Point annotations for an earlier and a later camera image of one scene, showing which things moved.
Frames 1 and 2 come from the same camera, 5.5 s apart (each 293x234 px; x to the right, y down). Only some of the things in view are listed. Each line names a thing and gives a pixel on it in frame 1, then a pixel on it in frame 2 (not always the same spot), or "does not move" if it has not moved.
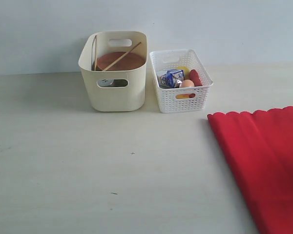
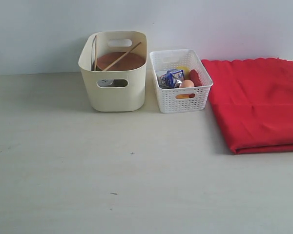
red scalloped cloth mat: x=264 y=148 → x=259 y=103
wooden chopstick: x=120 y=56 does not move
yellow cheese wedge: x=182 y=96 does not move
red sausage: x=194 y=76 does not move
